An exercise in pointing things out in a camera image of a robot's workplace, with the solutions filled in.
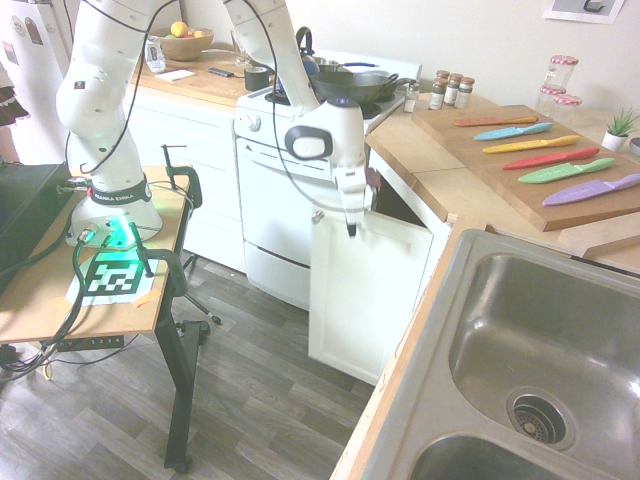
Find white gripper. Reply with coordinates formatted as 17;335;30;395
332;164;377;238

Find white cabinet door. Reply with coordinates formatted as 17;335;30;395
307;197;435;387

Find white kitchen stove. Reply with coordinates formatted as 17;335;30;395
232;47;424;312

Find large wooden cutting board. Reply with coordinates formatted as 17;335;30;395
410;104;640;233

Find black wok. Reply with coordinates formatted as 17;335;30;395
309;69;417;107

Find glass salt shaker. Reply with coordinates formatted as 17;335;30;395
402;81;422;114

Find white base cabinets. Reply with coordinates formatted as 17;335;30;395
121;88;247;274

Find orange knife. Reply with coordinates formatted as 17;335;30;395
453;115;540;129

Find black screw clamp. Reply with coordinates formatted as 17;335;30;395
129;221;189;297
160;143;204;209

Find stainless steel double sink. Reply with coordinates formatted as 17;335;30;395
351;228;640;480

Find black tape roll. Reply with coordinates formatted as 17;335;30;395
244;65;272;93

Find black tripod leg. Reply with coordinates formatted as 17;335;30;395
178;251;224;327

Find blue knife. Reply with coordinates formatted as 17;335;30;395
472;122;555;142

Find yellow knife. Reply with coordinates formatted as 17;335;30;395
481;134;582;155

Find red knife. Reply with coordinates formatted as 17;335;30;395
501;147;601;172

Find tall clear glass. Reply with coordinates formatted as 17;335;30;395
229;29;252;68

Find green knife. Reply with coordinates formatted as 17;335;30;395
517;157;617;186

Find glass jar checkered lid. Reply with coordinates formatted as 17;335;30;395
544;54;581;94
535;84;568;118
551;93;584;126

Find white notepad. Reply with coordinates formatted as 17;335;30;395
154;68;198;83

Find purple knife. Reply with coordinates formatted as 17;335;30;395
541;173;640;209

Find wooden fruit bowl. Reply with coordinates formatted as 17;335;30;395
149;27;215;63

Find small wooden board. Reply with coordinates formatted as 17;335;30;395
556;225;640;261

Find printed marker tag sheet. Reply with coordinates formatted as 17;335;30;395
64;248;170;309

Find clear plastic packet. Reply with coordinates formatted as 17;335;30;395
143;35;168;74

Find metal sink drain strainer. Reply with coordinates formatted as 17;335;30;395
505;386;579;450

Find small potted green plant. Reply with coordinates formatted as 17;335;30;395
600;106;640;153

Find black control box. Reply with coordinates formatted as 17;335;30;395
0;162;77;297

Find wooden robot table black legs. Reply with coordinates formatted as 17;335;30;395
0;164;212;474

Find white refrigerator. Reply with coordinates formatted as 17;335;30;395
0;0;77;166

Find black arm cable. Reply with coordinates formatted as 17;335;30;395
79;0;352;213

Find steel pot blue handle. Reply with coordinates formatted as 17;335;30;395
314;58;382;76

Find blue kettle black handle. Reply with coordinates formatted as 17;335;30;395
294;25;322;77

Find green base cables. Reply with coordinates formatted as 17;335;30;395
0;182;194;381

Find paper wall poster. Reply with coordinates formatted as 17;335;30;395
542;0;629;26

